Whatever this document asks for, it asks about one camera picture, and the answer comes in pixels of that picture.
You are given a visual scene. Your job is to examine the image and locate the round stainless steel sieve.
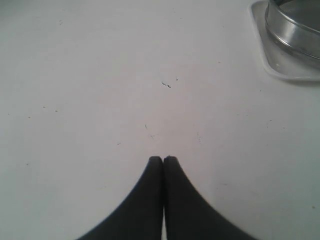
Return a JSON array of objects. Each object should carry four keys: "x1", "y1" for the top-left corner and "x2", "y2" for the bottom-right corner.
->
[{"x1": 264, "y1": 0, "x2": 320, "y2": 70}]

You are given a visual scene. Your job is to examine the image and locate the white plastic tray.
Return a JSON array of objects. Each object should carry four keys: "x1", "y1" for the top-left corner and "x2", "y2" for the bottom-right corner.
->
[{"x1": 248, "y1": 0, "x2": 320, "y2": 84}]

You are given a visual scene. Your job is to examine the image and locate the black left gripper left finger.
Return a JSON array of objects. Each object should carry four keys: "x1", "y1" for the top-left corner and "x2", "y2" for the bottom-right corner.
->
[{"x1": 80, "y1": 156, "x2": 164, "y2": 240}]

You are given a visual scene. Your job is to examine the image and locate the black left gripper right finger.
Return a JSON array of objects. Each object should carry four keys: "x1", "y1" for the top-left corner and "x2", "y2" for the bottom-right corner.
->
[{"x1": 163, "y1": 156, "x2": 254, "y2": 240}]

